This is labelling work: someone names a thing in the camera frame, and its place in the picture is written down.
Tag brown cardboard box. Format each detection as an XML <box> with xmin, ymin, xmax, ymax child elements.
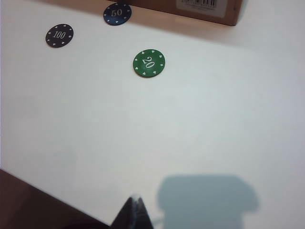
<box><xmin>57</xmin><ymin>0</ymin><xmax>244</xmax><ymax>27</ymax></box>

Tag black 100 poker chip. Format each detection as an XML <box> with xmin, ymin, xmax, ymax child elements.
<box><xmin>45</xmin><ymin>23</ymin><xmax>74</xmax><ymax>49</ymax></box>

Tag green 20 poker chip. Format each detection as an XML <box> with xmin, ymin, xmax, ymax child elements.
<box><xmin>132</xmin><ymin>48</ymin><xmax>166</xmax><ymax>80</ymax></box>

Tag blue 50 poker chip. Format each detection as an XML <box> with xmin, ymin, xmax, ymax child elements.
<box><xmin>102</xmin><ymin>2</ymin><xmax>132</xmax><ymax>27</ymax></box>

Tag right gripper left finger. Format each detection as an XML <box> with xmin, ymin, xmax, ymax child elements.
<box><xmin>109</xmin><ymin>194</ymin><xmax>139</xmax><ymax>229</ymax></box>

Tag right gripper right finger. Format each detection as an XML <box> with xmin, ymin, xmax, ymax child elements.
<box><xmin>138</xmin><ymin>195</ymin><xmax>155</xmax><ymax>229</ymax></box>

